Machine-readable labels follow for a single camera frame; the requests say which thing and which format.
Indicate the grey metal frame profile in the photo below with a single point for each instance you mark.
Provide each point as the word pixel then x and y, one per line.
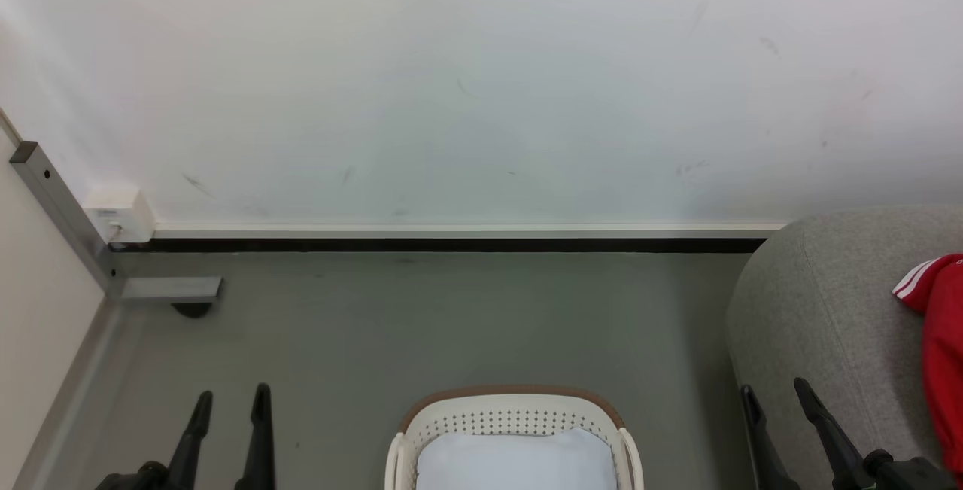
pixel 68 223

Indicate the white wall junction box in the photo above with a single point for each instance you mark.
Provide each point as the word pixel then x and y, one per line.
pixel 124 213

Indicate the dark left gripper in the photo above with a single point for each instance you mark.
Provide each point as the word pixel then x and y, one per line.
pixel 139 477

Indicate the black round frame foot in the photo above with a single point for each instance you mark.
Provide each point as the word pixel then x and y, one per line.
pixel 192 309

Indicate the black and white baseboard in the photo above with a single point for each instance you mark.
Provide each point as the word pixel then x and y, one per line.
pixel 451 238

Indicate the grey fabric sofa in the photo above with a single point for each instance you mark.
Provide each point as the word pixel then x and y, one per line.
pixel 827 302

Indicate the pale blue cloth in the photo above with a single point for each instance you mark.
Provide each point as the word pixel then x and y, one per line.
pixel 519 464

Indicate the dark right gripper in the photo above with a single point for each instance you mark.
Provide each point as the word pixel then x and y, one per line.
pixel 906 473

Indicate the red sports jersey white trim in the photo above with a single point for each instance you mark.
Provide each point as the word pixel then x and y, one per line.
pixel 944 339

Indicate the white laundry basket brown rim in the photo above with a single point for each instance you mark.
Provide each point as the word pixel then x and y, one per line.
pixel 451 418

